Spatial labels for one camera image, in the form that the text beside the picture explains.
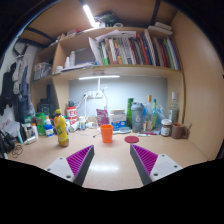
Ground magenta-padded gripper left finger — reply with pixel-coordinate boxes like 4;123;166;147
44;144;96;187

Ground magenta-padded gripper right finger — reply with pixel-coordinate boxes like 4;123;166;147
129;143;184;186

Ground yellow drink bottle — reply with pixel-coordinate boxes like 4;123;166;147
53;108;70;148

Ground red pen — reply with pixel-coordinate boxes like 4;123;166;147
137;132;158;137

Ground white bottle with blue lid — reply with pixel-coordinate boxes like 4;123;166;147
44;123;55;138

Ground flat round red coaster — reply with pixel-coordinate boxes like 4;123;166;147
124;135;140;144

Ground brown mug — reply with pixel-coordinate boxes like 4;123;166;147
171;122;190;140

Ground white bottle with orange cap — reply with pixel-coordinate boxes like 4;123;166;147
31;123;40;139

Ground white bottle with blue label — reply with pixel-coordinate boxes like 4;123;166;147
78;115;87;131

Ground blue plastic bag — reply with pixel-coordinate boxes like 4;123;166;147
154;104;168;126

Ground round white dish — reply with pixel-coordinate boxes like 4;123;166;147
113;127;132;135

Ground clear bottle with gold cap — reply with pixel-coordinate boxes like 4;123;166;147
143;94;154;132

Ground green plastic jar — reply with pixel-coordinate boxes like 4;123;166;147
35;112;47;127

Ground grey shaker bottle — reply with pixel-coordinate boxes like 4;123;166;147
130;101;145;133

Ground red and white canister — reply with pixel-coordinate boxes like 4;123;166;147
65;106;78;125

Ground orange plastic cup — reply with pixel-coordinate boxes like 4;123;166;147
100;124;115;144

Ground clear glass bottle white cap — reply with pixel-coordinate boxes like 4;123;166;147
168;91;180;124

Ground blue and white carton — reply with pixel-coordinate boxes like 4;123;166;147
109;109;128;131

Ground green glass bottle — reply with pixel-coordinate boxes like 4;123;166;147
126;97;135;129

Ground magenta pouch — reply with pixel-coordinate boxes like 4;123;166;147
96;108;110;128

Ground black appliance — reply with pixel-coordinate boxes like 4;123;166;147
36;98;51;116

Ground hanging clothes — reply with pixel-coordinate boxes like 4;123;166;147
0;54;36;124

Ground under-shelf light bar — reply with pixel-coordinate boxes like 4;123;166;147
78;74;121;81

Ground ceiling tube light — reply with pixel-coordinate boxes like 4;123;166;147
82;3;98;28

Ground white cable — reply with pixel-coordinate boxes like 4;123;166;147
77;87;110;118

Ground white wall power strip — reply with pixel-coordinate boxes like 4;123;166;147
85;90;104;100

